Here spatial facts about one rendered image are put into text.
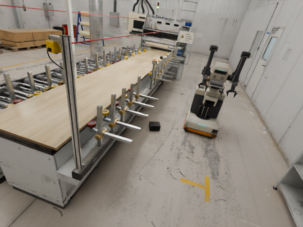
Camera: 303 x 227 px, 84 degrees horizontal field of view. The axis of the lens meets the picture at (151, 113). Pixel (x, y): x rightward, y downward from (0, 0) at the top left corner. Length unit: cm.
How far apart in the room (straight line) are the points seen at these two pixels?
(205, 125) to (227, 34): 955
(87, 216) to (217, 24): 1167
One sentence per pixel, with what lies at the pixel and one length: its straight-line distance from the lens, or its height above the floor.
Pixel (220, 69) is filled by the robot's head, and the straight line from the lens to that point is 289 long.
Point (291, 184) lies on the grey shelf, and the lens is 314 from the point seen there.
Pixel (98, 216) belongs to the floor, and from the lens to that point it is 211.
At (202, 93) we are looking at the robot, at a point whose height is 73.
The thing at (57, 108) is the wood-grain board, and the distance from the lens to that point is 198.
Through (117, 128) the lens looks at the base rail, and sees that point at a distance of 196.
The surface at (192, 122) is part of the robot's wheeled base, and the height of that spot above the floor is 26.
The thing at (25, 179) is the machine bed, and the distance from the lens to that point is 213.
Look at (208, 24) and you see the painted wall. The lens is 1223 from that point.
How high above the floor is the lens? 185
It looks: 30 degrees down
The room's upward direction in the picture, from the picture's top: 9 degrees clockwise
